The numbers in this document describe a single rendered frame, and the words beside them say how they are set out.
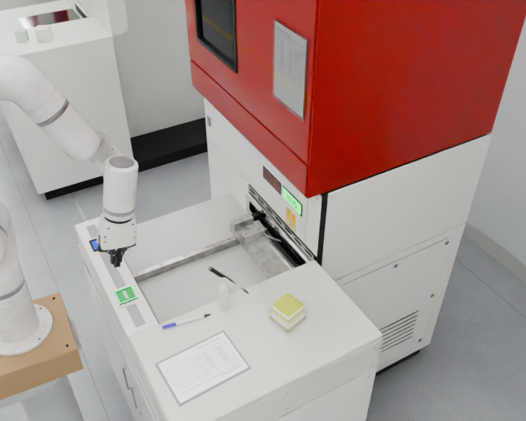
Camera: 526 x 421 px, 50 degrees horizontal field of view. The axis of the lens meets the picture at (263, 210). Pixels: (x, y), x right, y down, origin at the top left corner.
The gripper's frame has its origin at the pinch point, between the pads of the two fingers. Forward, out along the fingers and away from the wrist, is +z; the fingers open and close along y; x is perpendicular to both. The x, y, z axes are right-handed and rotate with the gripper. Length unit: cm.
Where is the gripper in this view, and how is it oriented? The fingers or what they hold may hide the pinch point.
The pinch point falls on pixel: (116, 259)
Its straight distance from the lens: 166.2
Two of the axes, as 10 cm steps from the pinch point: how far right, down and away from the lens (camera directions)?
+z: -1.8, 8.2, 5.4
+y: -8.5, 1.4, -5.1
